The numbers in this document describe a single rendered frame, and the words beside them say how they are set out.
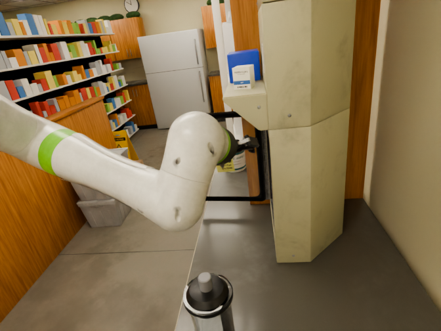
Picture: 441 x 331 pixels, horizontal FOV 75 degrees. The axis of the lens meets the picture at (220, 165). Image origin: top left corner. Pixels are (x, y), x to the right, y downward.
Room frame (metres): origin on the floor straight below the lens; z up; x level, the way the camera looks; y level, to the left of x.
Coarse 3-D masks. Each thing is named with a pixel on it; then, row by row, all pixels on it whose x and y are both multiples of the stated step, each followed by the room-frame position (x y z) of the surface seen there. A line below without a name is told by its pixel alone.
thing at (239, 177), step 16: (240, 128) 1.06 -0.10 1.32; (240, 160) 1.07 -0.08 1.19; (256, 160) 1.05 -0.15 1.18; (224, 176) 1.09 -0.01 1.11; (240, 176) 1.07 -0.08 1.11; (256, 176) 1.05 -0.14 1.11; (208, 192) 1.11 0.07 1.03; (224, 192) 1.09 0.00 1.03; (240, 192) 1.07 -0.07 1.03; (256, 192) 1.05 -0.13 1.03
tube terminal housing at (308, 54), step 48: (288, 0) 0.73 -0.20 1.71; (336, 0) 0.78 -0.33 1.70; (288, 48) 0.73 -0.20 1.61; (336, 48) 0.78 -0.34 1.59; (288, 96) 0.73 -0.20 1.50; (336, 96) 0.79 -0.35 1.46; (288, 144) 0.73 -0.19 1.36; (336, 144) 0.79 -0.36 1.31; (288, 192) 0.73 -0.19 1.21; (336, 192) 0.80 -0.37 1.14; (288, 240) 0.73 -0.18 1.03
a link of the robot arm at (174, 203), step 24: (72, 144) 0.62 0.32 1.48; (96, 144) 0.63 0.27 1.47; (72, 168) 0.58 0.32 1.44; (96, 168) 0.56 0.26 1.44; (120, 168) 0.54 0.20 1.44; (144, 168) 0.53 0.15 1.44; (120, 192) 0.51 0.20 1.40; (144, 192) 0.48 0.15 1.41; (168, 192) 0.45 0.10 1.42; (192, 192) 0.45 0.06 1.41; (168, 216) 0.44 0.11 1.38; (192, 216) 0.44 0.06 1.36
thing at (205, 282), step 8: (200, 280) 0.44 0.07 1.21; (208, 280) 0.44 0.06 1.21; (216, 280) 0.46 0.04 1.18; (224, 280) 0.47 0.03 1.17; (192, 288) 0.45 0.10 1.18; (200, 288) 0.44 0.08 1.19; (208, 288) 0.44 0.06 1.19; (216, 288) 0.44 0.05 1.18; (224, 288) 0.44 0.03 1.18; (192, 296) 0.43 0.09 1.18; (200, 296) 0.43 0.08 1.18; (208, 296) 0.42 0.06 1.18; (216, 296) 0.42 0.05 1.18; (224, 296) 0.43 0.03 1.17; (192, 304) 0.42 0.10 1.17; (200, 304) 0.41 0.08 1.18; (208, 304) 0.41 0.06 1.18; (216, 304) 0.41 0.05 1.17
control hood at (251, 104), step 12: (228, 84) 0.95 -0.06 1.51; (228, 96) 0.76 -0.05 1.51; (240, 96) 0.75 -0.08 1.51; (252, 96) 0.74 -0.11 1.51; (264, 96) 0.73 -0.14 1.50; (240, 108) 0.74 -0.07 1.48; (252, 108) 0.74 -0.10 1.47; (264, 108) 0.73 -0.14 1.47; (252, 120) 0.74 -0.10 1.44; (264, 120) 0.74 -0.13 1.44
